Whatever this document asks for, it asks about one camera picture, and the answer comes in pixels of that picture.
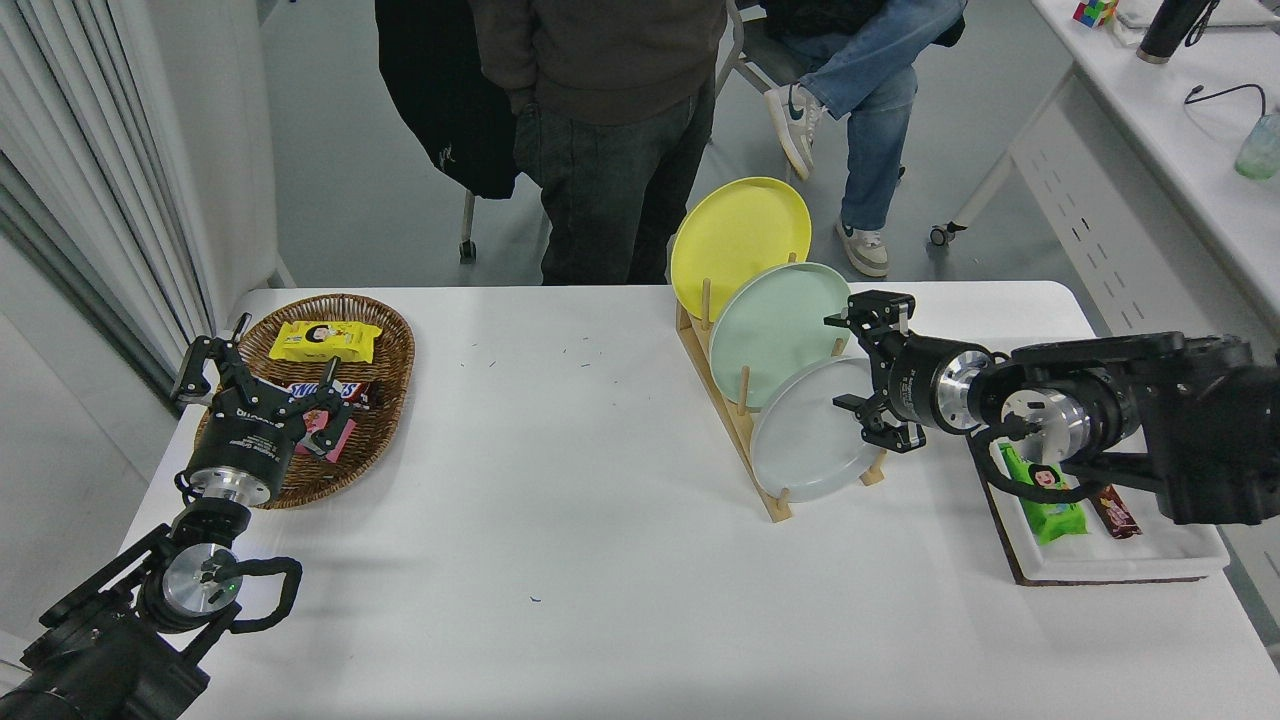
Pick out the yellow snack packet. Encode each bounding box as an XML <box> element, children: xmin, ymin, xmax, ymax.
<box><xmin>268</xmin><ymin>320</ymin><xmax>384</xmax><ymax>364</ymax></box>

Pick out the silver laptop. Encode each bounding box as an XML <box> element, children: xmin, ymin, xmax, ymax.
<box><xmin>1115</xmin><ymin>0</ymin><xmax>1280</xmax><ymax>29</ymax></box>

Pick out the wooden plate rack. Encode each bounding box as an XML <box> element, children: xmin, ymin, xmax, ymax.
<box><xmin>675</xmin><ymin>255</ymin><xmax>889</xmax><ymax>523</ymax></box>

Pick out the pink snack packet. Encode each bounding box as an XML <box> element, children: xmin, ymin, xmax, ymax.
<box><xmin>293</xmin><ymin>408</ymin><xmax>358</xmax><ymax>463</ymax></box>

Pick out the brown Snickers bar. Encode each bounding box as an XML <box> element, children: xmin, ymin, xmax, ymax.
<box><xmin>262</xmin><ymin>378</ymin><xmax>381</xmax><ymax>411</ymax></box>

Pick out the mint green plate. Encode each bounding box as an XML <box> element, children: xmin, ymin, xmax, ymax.
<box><xmin>708</xmin><ymin>262</ymin><xmax>856</xmax><ymax>409</ymax></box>

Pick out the yellow plate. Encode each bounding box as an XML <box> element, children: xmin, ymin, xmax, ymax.
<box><xmin>669</xmin><ymin>177</ymin><xmax>813</xmax><ymax>323</ymax></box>

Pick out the green snack packet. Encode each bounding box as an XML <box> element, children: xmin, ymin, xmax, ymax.
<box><xmin>998</xmin><ymin>440</ymin><xmax>1088</xmax><ymax>546</ymax></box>

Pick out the pale green glass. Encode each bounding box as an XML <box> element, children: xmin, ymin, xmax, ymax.
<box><xmin>1234</xmin><ymin>110</ymin><xmax>1280</xmax><ymax>182</ymax></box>

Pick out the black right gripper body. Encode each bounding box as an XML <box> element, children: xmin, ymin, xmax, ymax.
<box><xmin>868</xmin><ymin>330</ymin><xmax>953</xmax><ymax>433</ymax></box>

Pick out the thin black cable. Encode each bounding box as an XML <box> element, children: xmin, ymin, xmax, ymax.
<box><xmin>1185</xmin><ymin>83</ymin><xmax>1269</xmax><ymax>116</ymax></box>

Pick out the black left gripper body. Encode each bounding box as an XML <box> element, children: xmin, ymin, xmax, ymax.
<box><xmin>186</xmin><ymin>390</ymin><xmax>307</xmax><ymax>485</ymax></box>

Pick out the seated person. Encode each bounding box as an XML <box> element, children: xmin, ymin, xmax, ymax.
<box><xmin>760</xmin><ymin>0</ymin><xmax>969</xmax><ymax>279</ymax></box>

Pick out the black bottle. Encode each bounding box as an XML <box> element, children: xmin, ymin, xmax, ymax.
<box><xmin>1137</xmin><ymin>0</ymin><xmax>1213</xmax><ymax>65</ymax></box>

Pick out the black jacket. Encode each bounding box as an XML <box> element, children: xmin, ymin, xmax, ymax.
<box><xmin>374</xmin><ymin>0</ymin><xmax>519</xmax><ymax>201</ymax></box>

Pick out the dark red snack bar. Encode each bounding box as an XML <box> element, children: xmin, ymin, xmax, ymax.
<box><xmin>1085</xmin><ymin>483</ymin><xmax>1142</xmax><ymax>540</ymax></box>

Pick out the white vertical curtain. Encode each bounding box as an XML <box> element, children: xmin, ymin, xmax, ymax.
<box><xmin>0</xmin><ymin>0</ymin><xmax>216</xmax><ymax>401</ymax></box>

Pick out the brown board under tray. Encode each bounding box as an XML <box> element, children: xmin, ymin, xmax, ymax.
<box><xmin>965</xmin><ymin>440</ymin><xmax>1206</xmax><ymax>588</ymax></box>

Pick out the grey plate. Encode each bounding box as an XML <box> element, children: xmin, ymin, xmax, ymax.
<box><xmin>750</xmin><ymin>357</ymin><xmax>903</xmax><ymax>504</ymax></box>

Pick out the standing person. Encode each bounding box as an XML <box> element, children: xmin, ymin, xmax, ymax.
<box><xmin>470</xmin><ymin>0</ymin><xmax>729</xmax><ymax>286</ymax></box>

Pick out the white tray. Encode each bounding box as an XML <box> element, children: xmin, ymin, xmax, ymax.
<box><xmin>968</xmin><ymin>430</ymin><xmax>1231</xmax><ymax>584</ymax></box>

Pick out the grey office chair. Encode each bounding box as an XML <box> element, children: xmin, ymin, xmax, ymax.
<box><xmin>712</xmin><ymin>0</ymin><xmax>811</xmax><ymax>101</ymax></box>

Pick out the brown wicker basket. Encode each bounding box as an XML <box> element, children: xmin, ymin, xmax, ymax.
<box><xmin>193</xmin><ymin>293</ymin><xmax>416</xmax><ymax>511</ymax></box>

